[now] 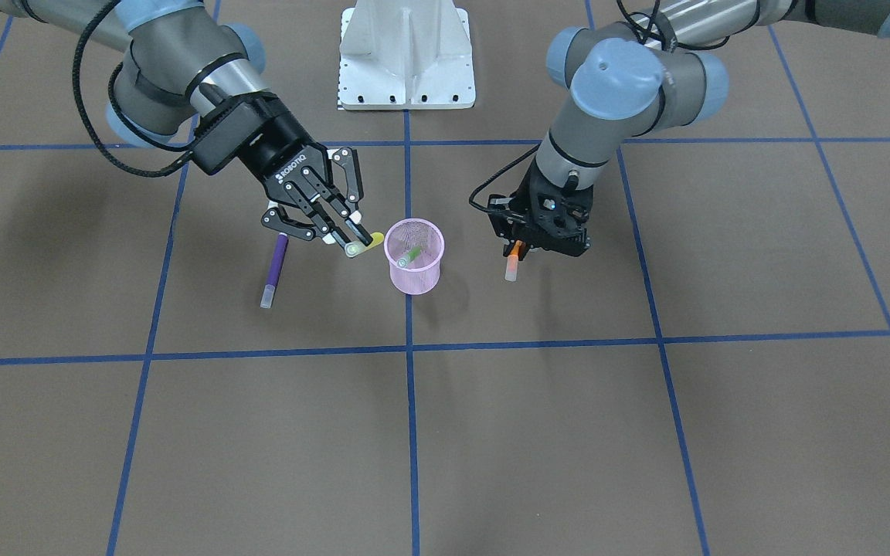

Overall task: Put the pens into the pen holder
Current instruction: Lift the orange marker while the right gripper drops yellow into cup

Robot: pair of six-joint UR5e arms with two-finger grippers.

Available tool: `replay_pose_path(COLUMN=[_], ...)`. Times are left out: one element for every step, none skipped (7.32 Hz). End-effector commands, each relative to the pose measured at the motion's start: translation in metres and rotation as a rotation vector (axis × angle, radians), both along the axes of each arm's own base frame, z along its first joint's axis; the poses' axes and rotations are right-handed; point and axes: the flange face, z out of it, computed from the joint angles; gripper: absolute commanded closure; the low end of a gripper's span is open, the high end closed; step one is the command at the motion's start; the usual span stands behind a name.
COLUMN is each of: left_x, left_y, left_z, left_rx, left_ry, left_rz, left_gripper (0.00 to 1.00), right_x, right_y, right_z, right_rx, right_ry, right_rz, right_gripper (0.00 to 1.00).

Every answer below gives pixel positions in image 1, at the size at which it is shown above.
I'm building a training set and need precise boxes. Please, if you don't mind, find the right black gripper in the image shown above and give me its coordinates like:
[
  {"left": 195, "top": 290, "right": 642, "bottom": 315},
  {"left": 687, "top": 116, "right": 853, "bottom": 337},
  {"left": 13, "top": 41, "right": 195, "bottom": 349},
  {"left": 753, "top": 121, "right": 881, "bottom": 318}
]
[{"left": 193, "top": 92, "right": 366, "bottom": 249}]

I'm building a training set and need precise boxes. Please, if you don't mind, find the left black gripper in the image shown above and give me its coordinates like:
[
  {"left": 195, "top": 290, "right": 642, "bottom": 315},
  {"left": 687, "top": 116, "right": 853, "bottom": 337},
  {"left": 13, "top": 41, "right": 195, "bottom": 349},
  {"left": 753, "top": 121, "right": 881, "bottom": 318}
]
[{"left": 491, "top": 162, "right": 593, "bottom": 257}]

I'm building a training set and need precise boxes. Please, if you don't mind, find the orange marker pen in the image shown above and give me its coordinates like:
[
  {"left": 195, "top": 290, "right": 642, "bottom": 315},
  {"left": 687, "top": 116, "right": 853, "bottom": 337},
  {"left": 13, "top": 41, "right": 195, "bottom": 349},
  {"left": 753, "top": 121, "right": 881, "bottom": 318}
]
[{"left": 504, "top": 239, "right": 523, "bottom": 283}]

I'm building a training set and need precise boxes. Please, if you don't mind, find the yellow marker pen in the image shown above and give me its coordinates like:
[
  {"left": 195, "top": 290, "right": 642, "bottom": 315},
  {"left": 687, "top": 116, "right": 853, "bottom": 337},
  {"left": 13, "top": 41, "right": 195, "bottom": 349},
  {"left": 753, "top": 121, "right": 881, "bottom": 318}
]
[{"left": 344, "top": 232, "right": 385, "bottom": 258}]

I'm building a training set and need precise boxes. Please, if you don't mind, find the purple marker pen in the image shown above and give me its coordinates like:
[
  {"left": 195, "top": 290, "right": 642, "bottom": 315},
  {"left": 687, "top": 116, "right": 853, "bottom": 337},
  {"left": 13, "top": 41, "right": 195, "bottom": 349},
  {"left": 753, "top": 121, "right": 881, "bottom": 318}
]
[{"left": 259, "top": 233, "right": 289, "bottom": 309}]

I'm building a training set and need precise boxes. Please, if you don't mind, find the green marker pen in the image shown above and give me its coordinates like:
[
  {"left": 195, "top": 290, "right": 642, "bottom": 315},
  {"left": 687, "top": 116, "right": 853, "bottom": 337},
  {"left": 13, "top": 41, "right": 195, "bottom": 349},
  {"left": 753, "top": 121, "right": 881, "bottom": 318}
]
[{"left": 395, "top": 246, "right": 424, "bottom": 269}]

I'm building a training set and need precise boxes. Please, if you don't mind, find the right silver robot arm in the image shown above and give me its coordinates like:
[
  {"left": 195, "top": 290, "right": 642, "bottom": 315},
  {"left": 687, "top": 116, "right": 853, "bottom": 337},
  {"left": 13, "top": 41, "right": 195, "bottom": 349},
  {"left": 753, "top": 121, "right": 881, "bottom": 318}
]
[{"left": 0, "top": 1, "right": 373, "bottom": 256}]

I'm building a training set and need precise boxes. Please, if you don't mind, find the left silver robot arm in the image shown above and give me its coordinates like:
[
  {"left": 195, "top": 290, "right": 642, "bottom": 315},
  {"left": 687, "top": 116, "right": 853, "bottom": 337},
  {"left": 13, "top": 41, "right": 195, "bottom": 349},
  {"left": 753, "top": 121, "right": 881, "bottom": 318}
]
[{"left": 476, "top": 1, "right": 890, "bottom": 263}]

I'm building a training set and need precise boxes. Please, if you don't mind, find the white camera pillar base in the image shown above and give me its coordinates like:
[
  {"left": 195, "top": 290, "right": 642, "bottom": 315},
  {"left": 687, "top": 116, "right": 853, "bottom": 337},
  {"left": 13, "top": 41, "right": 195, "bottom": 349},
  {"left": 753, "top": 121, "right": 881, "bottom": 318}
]
[{"left": 337, "top": 1, "right": 477, "bottom": 110}]

